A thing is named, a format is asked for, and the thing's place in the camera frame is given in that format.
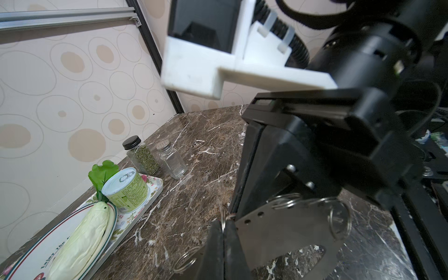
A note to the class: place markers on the black corner frame post right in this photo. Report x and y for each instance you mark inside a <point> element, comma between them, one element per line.
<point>154,51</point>

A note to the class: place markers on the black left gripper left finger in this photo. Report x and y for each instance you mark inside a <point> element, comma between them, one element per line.
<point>212,265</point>

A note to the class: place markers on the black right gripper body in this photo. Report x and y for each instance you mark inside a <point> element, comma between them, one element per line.
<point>357,132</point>

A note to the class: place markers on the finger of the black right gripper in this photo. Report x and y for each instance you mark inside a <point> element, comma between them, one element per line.
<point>253,134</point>
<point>286,162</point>

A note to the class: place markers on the silver aluminium crossbar right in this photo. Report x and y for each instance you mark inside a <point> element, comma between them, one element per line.
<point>55,18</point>

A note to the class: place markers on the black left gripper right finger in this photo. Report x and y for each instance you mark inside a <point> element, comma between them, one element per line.
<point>235,264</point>

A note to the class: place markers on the small clear glass jar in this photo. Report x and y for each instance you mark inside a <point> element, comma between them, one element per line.
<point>171,159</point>

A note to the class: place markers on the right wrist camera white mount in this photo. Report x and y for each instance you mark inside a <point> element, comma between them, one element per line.
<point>242,42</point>

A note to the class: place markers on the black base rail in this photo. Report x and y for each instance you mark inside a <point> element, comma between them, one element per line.
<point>421,215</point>

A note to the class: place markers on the dark lid glass jar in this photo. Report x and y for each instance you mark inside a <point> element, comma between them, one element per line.
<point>140,155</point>

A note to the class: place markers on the metal keyring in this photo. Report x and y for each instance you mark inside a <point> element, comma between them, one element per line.
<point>284,201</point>
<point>340,219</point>

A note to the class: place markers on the white plate with red text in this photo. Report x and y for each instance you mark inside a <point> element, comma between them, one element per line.
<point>36,263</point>

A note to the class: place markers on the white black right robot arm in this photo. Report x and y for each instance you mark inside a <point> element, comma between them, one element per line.
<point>376,44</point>

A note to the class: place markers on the pale green toy cabbage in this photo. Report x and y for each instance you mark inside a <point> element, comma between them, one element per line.
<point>79,248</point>

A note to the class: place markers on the green toy leaf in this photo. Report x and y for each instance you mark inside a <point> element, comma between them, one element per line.
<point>100,174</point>

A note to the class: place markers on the green tin can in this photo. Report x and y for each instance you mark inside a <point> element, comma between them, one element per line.
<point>126,190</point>

